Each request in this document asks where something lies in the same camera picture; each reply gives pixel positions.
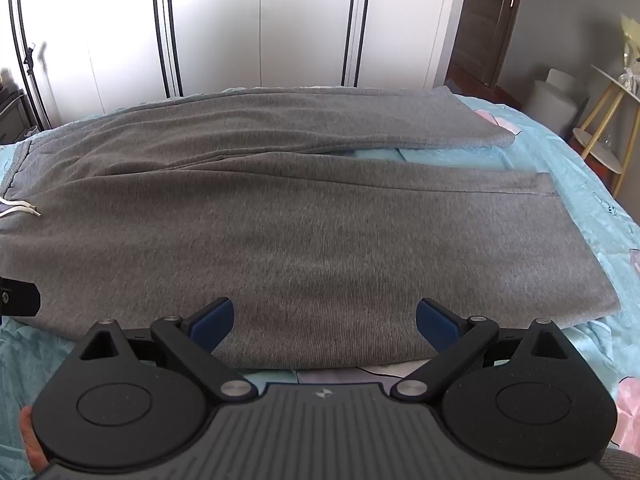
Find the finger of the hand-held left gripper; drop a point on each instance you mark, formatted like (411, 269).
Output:
(22, 297)

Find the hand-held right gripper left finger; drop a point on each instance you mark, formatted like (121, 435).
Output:
(214, 322)

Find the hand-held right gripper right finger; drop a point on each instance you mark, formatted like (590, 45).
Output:
(436, 321)

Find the grey pants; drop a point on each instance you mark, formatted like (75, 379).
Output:
(300, 235)

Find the person's right hand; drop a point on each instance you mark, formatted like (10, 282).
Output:
(31, 435)

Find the light blue printed bed sheet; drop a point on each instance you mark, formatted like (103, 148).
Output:
(575, 210)

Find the black cabinet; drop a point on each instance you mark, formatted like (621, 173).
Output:
(12, 115)

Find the white cylindrical stool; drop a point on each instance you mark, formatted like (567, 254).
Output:
(552, 102)

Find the white round side table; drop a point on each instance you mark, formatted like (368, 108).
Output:
(607, 110)

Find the dark wooden door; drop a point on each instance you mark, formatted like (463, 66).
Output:
(481, 20)

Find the white wardrobe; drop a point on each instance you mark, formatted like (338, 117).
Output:
(300, 20)

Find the wrapped flower bouquet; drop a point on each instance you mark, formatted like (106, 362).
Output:
(631, 40)

